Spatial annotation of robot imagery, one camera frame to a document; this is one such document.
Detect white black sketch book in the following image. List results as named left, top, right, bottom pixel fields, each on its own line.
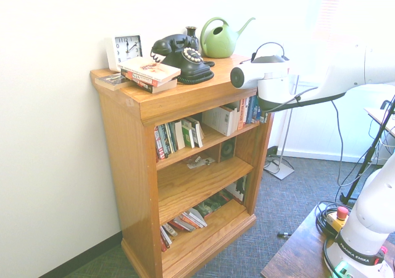
left=188, top=116, right=205, bottom=148

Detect plain white cover book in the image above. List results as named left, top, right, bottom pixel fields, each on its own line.
left=173, top=120, right=186, bottom=151

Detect white paperback book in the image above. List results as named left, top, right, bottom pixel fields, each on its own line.
left=202, top=104, right=239, bottom=137

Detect small white clutter item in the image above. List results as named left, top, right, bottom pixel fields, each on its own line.
left=186, top=155, right=217, bottom=170

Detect dark green spine book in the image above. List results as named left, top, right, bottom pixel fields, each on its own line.
left=162, top=124, right=171, bottom=159

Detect small dark speaker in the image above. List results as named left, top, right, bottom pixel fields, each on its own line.
left=220, top=137, right=238, bottom=163

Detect oak wooden bookshelf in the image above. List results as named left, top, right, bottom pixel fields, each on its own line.
left=89, top=54, right=291, bottom=278

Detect red white spine book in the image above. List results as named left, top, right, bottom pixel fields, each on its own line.
left=154, top=125, right=164, bottom=162

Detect orange spine book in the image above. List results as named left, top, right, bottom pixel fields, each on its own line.
left=236, top=97, right=250, bottom=131

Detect black red spine book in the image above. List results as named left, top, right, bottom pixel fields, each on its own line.
left=125, top=75, right=178, bottom=94

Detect dark blue spine book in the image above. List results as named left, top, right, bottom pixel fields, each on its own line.
left=246, top=96, right=256, bottom=125

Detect blue Thailand book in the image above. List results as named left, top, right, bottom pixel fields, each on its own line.
left=252, top=95, right=263, bottom=123

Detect black rotary telephone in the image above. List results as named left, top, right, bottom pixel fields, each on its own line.
left=150, top=33, right=216, bottom=85

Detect black white cover book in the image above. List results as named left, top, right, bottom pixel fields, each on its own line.
left=224, top=175, right=249, bottom=205

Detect dark green cover book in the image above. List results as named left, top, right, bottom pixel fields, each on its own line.
left=193, top=194, right=233, bottom=219

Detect white orange cover book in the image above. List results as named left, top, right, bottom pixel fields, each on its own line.
left=118, top=56, right=181, bottom=87

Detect green plastic watering can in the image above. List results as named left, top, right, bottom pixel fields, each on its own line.
left=199, top=16, right=256, bottom=59

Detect grey metal floor stand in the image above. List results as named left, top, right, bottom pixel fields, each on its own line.
left=264, top=74, right=300, bottom=180

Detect small black vase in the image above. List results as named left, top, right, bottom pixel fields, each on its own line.
left=185, top=26, right=200, bottom=49

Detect thin dark cover book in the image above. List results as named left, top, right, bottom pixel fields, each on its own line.
left=94, top=73, right=130, bottom=91

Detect grey white cover book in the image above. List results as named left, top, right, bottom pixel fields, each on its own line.
left=162, top=222, right=179, bottom=237

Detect white square clock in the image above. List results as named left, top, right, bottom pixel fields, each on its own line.
left=104, top=33, right=144, bottom=73

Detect white red thin book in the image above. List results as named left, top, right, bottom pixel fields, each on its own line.
left=159, top=227, right=172, bottom=253

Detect yellow emergency stop button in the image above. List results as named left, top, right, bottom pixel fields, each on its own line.
left=326, top=206, right=350, bottom=233

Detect black tripod stand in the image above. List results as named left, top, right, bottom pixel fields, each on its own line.
left=339, top=94, right=395, bottom=205

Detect light wooden board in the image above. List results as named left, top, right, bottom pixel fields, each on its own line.
left=364, top=104, right=395, bottom=127

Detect white window blinds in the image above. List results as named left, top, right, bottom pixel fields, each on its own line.
left=311, top=0, right=395, bottom=47

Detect thin black camera cable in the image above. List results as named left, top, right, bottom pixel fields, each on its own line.
left=250, top=41, right=347, bottom=116

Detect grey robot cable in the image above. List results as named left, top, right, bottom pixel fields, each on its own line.
left=330, top=100, right=376, bottom=188

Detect coiled black cable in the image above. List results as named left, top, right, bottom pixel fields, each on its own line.
left=315, top=200, right=352, bottom=278

